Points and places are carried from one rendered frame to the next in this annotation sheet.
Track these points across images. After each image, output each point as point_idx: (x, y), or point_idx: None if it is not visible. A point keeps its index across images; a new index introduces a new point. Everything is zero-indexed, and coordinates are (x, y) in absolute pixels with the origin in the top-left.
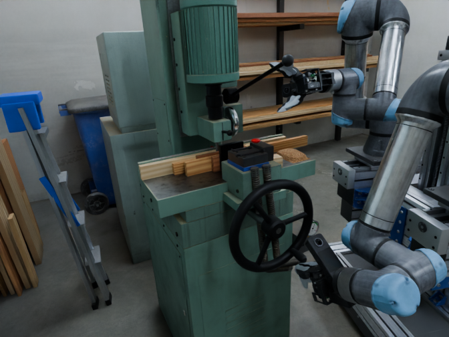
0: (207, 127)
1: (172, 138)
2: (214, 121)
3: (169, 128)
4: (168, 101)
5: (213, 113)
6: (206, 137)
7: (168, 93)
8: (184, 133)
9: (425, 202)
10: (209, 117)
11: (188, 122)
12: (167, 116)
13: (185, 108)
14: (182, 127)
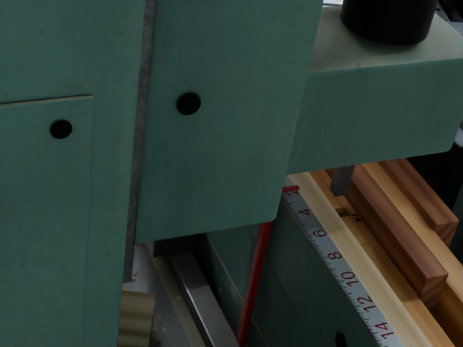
0: (407, 98)
1: (117, 339)
2: (447, 43)
3: (92, 294)
4: (136, 78)
5: (437, 2)
6: (373, 155)
7: (145, 1)
8: (182, 235)
9: (337, 1)
10: (415, 36)
11: (288, 144)
12: (87, 216)
13: (280, 60)
14: (145, 213)
